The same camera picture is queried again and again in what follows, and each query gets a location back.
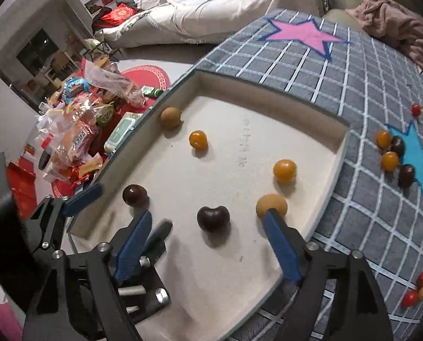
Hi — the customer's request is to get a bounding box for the dark round cherry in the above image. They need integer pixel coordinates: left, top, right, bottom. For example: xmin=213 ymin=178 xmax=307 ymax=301
xmin=122 ymin=184 xmax=148 ymax=207

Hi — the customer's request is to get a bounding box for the dark heart-shaped cherry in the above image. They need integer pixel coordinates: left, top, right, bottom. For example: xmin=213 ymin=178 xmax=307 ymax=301
xmin=197 ymin=205 xmax=230 ymax=233

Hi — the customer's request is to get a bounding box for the pile of snack bags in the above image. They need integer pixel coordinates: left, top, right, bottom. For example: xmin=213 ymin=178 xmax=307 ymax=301
xmin=36 ymin=59 xmax=146 ymax=182

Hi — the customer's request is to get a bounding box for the grey checked star tablecloth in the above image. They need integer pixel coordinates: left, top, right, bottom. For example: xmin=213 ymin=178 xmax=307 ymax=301
xmin=197 ymin=17 xmax=423 ymax=340

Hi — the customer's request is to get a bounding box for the tan longan in tray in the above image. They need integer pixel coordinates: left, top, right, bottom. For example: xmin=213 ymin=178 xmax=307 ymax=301
xmin=255 ymin=194 xmax=288 ymax=219

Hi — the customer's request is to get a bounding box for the white shallow tray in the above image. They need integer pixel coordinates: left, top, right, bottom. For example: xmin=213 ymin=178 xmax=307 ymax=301
xmin=70 ymin=69 xmax=350 ymax=340

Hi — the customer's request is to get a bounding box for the dark cherry lower cluster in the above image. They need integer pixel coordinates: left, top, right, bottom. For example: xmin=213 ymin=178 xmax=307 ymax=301
xmin=398 ymin=164 xmax=415 ymax=189

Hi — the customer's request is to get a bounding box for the small orange kumquat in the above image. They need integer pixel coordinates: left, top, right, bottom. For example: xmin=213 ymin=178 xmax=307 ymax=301
xmin=188 ymin=130 xmax=208 ymax=150

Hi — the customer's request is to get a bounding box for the orange kumquat lower cluster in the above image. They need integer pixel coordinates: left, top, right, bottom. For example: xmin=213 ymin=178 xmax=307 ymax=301
xmin=381 ymin=151 xmax=400 ymax=172

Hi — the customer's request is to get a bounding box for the brown longan far corner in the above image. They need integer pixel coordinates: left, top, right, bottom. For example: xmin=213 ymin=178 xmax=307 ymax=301
xmin=160 ymin=107 xmax=181 ymax=129

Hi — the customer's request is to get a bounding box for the orange kumquat in tray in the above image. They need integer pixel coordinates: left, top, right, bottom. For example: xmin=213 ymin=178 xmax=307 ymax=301
xmin=273 ymin=159 xmax=297 ymax=184

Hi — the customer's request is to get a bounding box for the green candy roll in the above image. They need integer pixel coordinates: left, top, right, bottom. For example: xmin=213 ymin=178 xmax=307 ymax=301
xmin=141 ymin=86 xmax=164 ymax=99

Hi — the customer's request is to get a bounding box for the dark cherry by star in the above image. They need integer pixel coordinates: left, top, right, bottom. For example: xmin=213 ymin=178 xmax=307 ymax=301
xmin=390 ymin=136 xmax=405 ymax=159

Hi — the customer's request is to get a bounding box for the orange kumquat by star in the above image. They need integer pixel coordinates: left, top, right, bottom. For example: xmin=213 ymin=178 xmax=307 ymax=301
xmin=376 ymin=129 xmax=392 ymax=149

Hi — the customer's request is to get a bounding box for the red round floor mat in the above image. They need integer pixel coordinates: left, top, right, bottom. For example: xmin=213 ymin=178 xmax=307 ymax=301
xmin=52 ymin=65 xmax=170 ymax=198

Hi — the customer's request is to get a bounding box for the red cushion on sofa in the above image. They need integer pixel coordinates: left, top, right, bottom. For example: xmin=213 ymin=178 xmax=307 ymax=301
xmin=100 ymin=3 xmax=139 ymax=27

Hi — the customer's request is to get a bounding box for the white covered sofa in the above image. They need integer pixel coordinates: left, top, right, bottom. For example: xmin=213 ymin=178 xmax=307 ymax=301
xmin=94 ymin=0 xmax=323 ymax=49

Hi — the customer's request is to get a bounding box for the pink crumpled blanket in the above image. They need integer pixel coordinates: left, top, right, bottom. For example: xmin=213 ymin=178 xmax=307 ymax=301
xmin=346 ymin=0 xmax=423 ymax=71

